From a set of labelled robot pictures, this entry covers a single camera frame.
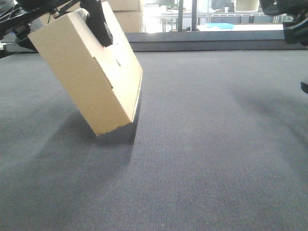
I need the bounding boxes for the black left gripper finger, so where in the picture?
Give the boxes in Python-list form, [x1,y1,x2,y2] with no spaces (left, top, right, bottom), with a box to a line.
[80,0,113,47]

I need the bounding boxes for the light blue tray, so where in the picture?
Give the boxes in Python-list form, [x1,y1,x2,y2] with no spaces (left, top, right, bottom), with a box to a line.
[206,23,234,30]

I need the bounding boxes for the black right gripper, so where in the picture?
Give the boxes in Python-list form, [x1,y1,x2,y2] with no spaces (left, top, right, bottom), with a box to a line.
[260,0,308,46]

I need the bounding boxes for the brown cardboard package box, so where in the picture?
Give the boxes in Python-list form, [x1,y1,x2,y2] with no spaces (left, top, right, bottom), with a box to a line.
[29,2,142,135]

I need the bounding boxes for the orange black scanner gun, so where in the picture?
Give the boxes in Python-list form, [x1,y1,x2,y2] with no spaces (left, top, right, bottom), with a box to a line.
[301,82,308,94]

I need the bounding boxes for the large cardboard box black print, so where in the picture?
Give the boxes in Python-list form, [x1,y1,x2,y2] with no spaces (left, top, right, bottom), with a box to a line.
[114,11,143,33]

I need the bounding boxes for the beige open box background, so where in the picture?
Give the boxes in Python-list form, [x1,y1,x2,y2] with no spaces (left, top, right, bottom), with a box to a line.
[234,0,260,12]

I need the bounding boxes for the dark grey raised ledge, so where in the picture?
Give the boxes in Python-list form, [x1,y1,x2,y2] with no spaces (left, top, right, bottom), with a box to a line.
[125,30,307,52]

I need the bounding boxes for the upper stacked cardboard box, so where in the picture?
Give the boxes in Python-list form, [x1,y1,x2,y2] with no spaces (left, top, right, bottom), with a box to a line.
[108,0,142,12]

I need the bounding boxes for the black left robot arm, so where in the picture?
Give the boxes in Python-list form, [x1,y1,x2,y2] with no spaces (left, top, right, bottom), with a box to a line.
[0,0,113,51]

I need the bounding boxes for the white metal shelving rack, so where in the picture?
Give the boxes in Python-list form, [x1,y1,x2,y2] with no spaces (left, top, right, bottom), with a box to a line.
[143,12,286,33]

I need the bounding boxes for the black vertical post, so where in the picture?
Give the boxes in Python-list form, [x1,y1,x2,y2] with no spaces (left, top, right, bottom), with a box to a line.
[177,0,183,32]
[191,0,197,32]

